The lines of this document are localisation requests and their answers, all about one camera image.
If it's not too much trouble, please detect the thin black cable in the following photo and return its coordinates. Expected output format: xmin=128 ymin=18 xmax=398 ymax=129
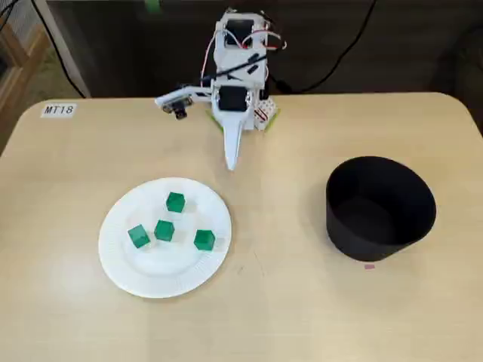
xmin=29 ymin=0 xmax=87 ymax=98

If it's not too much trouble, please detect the white furniture leg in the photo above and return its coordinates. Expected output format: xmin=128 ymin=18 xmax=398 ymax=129
xmin=35 ymin=0 xmax=92 ymax=99

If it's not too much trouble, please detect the white paper plate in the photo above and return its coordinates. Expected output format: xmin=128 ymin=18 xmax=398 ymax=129
xmin=97 ymin=176 xmax=232 ymax=299

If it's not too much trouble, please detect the black camera cable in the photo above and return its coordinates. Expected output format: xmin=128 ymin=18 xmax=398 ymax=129
xmin=199 ymin=52 xmax=271 ymax=82

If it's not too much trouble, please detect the white MT18 label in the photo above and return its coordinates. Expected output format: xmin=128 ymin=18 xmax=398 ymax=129
xmin=40 ymin=103 xmax=78 ymax=118

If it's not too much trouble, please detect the black pot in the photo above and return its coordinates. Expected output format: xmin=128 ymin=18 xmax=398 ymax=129
xmin=325 ymin=155 xmax=438 ymax=262

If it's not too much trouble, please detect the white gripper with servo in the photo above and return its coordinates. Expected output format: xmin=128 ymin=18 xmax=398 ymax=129
xmin=210 ymin=76 xmax=266 ymax=172

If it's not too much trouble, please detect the wooden furniture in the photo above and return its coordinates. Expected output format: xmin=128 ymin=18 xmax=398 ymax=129
xmin=0 ymin=14 xmax=52 ymax=152

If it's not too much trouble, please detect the green block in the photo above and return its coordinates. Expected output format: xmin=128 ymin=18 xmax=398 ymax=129
xmin=153 ymin=219 xmax=177 ymax=242
xmin=193 ymin=229 xmax=217 ymax=252
xmin=165 ymin=191 xmax=188 ymax=214
xmin=127 ymin=224 xmax=151 ymax=250

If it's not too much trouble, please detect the wrist camera on white bracket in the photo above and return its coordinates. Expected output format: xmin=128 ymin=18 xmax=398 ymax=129
xmin=154 ymin=84 xmax=212 ymax=121

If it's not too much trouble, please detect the black power cable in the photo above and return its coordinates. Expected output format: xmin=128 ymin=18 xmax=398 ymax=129
xmin=269 ymin=0 xmax=378 ymax=94

